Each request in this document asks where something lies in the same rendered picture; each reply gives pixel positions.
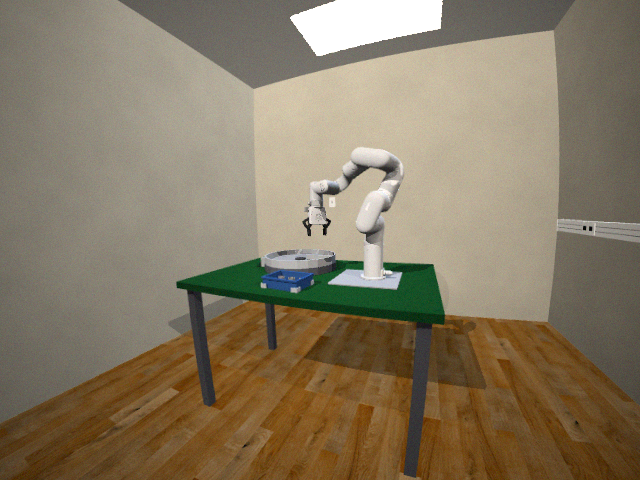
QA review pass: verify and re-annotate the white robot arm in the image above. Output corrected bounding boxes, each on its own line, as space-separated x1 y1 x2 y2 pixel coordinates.
304 147 404 280

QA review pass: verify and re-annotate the blue crate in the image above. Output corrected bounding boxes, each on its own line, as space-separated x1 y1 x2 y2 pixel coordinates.
261 270 314 292

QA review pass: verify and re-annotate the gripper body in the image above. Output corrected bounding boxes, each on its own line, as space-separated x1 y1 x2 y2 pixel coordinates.
307 206 327 225

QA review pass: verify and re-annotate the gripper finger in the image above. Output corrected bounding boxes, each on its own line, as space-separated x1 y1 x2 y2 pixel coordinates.
322 218 331 236
302 217 312 236

